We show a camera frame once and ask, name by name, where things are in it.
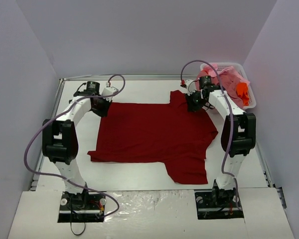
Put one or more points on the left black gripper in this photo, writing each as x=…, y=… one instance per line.
x=99, y=108

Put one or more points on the pink t-shirt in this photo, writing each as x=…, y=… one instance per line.
x=230, y=77

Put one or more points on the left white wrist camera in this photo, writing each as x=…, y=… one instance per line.
x=108, y=92

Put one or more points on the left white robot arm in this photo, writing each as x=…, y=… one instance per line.
x=59, y=138

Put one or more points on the dark red t-shirt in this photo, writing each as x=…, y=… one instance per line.
x=165, y=133

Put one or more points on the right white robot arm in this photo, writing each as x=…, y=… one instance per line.
x=238, y=135

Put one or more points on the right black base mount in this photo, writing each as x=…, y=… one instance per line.
x=208, y=209

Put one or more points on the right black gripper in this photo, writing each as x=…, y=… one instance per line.
x=194, y=104

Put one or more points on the white plastic basket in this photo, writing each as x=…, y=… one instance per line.
x=240, y=69

